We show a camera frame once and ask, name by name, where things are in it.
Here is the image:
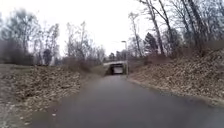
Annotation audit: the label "leaf-covered grass bank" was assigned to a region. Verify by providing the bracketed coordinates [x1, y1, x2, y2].
[126, 48, 224, 108]
[0, 63, 107, 128]

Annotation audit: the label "street lamp pole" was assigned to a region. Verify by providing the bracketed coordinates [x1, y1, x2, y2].
[120, 40, 129, 76]

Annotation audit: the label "grey asphalt path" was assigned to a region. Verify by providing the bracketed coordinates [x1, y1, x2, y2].
[29, 73, 224, 128]

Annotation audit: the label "concrete underpass tunnel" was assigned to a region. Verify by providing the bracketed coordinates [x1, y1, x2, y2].
[102, 60, 129, 76]

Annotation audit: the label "row of bare trees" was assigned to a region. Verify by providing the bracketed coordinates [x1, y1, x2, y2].
[0, 8, 107, 67]
[127, 0, 224, 63]

